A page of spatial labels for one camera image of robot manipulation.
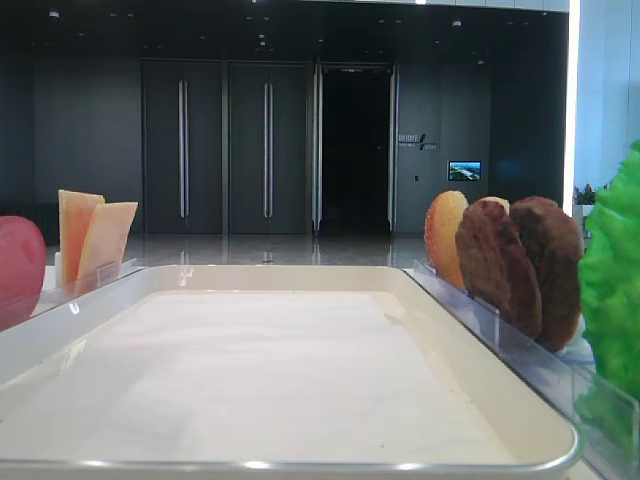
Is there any front red tomato slice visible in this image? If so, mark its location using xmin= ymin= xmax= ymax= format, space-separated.
xmin=1 ymin=216 xmax=46 ymax=331

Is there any small wall display screen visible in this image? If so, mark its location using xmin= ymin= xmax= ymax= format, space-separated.
xmin=447 ymin=161 xmax=482 ymax=182

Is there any clear patty holder rail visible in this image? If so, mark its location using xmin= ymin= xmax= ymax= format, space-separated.
xmin=465 ymin=295 xmax=595 ymax=398

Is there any white cheese pusher block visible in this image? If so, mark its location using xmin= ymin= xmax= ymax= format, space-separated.
xmin=54 ymin=252 xmax=63 ymax=288

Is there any front brown meat patty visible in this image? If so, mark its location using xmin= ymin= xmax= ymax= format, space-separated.
xmin=455 ymin=200 xmax=542 ymax=338

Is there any rear brown meat patty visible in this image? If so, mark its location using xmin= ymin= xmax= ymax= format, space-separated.
xmin=510 ymin=196 xmax=584 ymax=352

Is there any left dark double door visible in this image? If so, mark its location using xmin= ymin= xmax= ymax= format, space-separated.
xmin=143 ymin=61 xmax=222 ymax=234

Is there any white serving tray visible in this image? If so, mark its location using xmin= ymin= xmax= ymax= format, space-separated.
xmin=1 ymin=265 xmax=581 ymax=479

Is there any flower planter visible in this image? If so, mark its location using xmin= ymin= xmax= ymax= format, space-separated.
xmin=574 ymin=184 xmax=596 ymax=217

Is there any brown meat patty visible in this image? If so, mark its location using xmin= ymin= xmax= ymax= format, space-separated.
xmin=510 ymin=196 xmax=584 ymax=352
xmin=455 ymin=200 xmax=542 ymax=338

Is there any orange cheese slice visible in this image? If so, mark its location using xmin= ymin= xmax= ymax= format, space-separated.
xmin=58 ymin=190 xmax=105 ymax=285
xmin=77 ymin=202 xmax=138 ymax=280

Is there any clear lettuce holder rail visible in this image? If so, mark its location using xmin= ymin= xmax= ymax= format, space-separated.
xmin=571 ymin=369 xmax=639 ymax=479

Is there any clear bread holder rail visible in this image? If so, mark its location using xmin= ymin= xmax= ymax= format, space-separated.
xmin=411 ymin=260 xmax=500 ymax=348

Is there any middle dark double door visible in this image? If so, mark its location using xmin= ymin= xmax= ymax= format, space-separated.
xmin=229 ymin=64 xmax=309 ymax=234

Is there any golden bread slice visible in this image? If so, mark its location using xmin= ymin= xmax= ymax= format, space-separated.
xmin=424 ymin=190 xmax=468 ymax=290

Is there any open glass door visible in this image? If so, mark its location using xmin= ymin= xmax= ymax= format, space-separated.
xmin=313 ymin=62 xmax=397 ymax=237

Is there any front orange cheese slice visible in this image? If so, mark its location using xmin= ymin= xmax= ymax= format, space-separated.
xmin=77 ymin=202 xmax=138 ymax=280

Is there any clear cheese holder rail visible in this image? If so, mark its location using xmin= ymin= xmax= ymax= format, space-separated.
xmin=38 ymin=258 xmax=143 ymax=306

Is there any green lettuce leaf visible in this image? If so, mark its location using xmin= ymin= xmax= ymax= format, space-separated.
xmin=574 ymin=140 xmax=640 ymax=454

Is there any dark double door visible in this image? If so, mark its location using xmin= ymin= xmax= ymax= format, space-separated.
xmin=143 ymin=61 xmax=222 ymax=234
xmin=229 ymin=64 xmax=309 ymax=234

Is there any rear orange cheese slice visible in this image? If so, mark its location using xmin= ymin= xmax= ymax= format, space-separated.
xmin=58 ymin=190 xmax=105 ymax=285

